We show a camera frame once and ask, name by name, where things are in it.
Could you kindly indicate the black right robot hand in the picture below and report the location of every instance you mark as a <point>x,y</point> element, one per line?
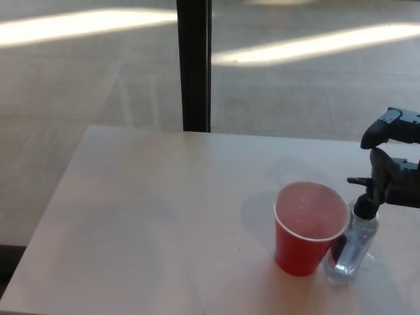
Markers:
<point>390,183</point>

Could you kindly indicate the clear soap bottle black pump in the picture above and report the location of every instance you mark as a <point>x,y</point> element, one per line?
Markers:
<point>354,241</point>

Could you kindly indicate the red plastic cup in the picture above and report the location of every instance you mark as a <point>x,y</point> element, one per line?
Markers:
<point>295,249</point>

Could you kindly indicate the black window frame post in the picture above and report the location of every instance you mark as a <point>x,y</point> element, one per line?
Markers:
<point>195,65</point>

